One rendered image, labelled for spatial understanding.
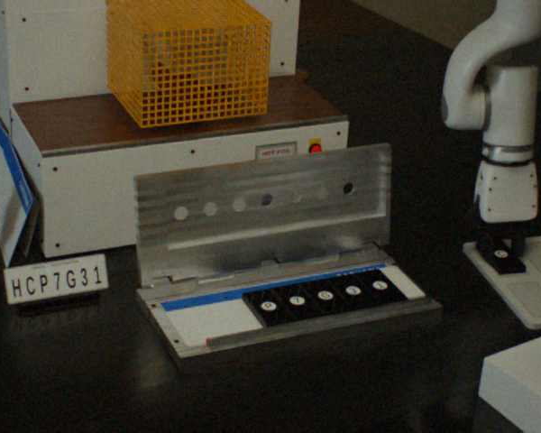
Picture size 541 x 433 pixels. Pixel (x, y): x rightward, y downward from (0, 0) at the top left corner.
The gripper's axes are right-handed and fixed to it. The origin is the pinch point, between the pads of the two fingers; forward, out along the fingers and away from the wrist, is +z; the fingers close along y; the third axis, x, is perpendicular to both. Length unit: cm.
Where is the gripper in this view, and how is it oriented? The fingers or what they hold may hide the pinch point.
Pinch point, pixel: (502, 246)
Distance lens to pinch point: 206.3
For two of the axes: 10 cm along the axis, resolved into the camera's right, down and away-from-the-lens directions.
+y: 9.6, -0.7, 2.6
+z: 0.0, 9.6, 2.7
